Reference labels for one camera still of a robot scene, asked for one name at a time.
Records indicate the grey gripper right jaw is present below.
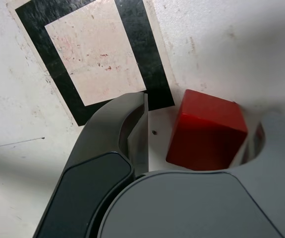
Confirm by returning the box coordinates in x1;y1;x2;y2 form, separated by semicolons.
87;112;285;238

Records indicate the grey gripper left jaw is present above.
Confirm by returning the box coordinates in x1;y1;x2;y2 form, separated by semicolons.
33;91;150;238

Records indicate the red cube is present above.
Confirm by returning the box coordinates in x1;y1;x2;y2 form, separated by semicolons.
166;89;248;172

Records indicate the black tape square outline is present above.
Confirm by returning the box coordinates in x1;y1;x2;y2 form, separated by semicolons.
15;0;175;127

